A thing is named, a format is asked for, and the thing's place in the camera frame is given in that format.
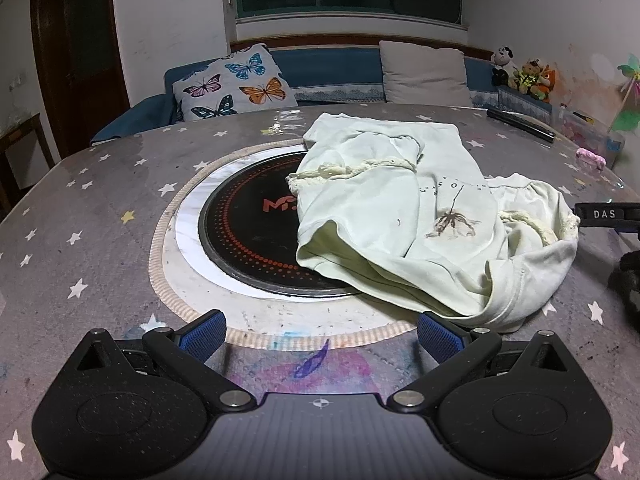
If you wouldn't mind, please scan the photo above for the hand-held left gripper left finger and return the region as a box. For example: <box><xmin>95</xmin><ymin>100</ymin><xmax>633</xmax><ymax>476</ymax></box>
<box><xmin>50</xmin><ymin>309</ymin><xmax>257</xmax><ymax>414</ymax></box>

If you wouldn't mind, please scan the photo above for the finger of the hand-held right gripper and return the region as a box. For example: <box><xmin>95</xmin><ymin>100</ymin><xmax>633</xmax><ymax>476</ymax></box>
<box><xmin>574</xmin><ymin>202</ymin><xmax>640</xmax><ymax>234</ymax></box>

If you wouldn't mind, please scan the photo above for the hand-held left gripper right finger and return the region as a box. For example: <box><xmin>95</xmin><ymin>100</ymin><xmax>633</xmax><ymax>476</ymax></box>
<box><xmin>386</xmin><ymin>311</ymin><xmax>597</xmax><ymax>414</ymax></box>

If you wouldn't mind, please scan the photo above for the pale green printed shirt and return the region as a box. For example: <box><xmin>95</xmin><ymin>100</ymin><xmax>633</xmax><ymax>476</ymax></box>
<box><xmin>286</xmin><ymin>112</ymin><xmax>582</xmax><ymax>334</ymax></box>

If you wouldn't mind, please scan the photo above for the person's right hand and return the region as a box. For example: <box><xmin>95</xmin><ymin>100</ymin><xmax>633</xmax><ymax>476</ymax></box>
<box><xmin>606</xmin><ymin>251</ymin><xmax>640</xmax><ymax>322</ymax></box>

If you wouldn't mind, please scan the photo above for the small pink object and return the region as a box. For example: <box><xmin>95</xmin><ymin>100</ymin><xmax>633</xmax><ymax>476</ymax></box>
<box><xmin>576</xmin><ymin>147</ymin><xmax>606</xmax><ymax>170</ymax></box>

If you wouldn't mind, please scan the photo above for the clear plastic box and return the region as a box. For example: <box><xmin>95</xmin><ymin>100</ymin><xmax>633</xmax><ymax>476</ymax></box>
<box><xmin>551</xmin><ymin>104</ymin><xmax>626</xmax><ymax>169</ymax></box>

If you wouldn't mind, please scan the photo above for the round black induction cooker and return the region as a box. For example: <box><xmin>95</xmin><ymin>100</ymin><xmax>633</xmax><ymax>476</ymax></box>
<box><xmin>198</xmin><ymin>150</ymin><xmax>367</xmax><ymax>299</ymax></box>

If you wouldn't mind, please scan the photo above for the colourful pinwheel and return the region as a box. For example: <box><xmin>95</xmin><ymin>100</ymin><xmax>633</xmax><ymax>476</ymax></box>
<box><xmin>606</xmin><ymin>62</ymin><xmax>640</xmax><ymax>134</ymax></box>

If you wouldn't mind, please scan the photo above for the black remote control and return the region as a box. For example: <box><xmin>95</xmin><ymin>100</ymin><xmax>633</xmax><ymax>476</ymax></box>
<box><xmin>487</xmin><ymin>106</ymin><xmax>556</xmax><ymax>144</ymax></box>

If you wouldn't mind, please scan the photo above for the brown plush with yellow vest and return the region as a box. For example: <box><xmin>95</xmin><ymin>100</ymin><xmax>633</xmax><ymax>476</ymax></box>
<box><xmin>516</xmin><ymin>57</ymin><xmax>546</xmax><ymax>96</ymax></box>

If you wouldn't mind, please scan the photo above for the panda plush toy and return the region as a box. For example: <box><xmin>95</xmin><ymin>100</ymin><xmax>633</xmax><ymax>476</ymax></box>
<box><xmin>490</xmin><ymin>46</ymin><xmax>521</xmax><ymax>89</ymax></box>

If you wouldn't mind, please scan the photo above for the plain beige pillow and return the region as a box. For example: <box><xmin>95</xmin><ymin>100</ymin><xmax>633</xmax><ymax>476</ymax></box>
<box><xmin>378</xmin><ymin>40</ymin><xmax>474</xmax><ymax>108</ymax></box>

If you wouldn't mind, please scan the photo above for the butterfly print pillow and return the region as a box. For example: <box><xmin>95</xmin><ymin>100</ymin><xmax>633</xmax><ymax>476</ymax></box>
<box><xmin>172</xmin><ymin>43</ymin><xmax>300</xmax><ymax>122</ymax></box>

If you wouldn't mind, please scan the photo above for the wooden side table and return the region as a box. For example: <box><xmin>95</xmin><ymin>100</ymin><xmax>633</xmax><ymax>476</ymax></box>
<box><xmin>0</xmin><ymin>113</ymin><xmax>56</xmax><ymax>222</ymax></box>

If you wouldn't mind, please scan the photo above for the blue sofa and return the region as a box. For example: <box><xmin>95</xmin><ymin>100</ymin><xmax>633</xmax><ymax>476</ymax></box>
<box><xmin>90</xmin><ymin>35</ymin><xmax>557</xmax><ymax>147</ymax></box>

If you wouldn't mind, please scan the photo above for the dark wooden door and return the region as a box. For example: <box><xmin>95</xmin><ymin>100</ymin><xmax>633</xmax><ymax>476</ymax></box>
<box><xmin>29</xmin><ymin>0</ymin><xmax>132</xmax><ymax>159</ymax></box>

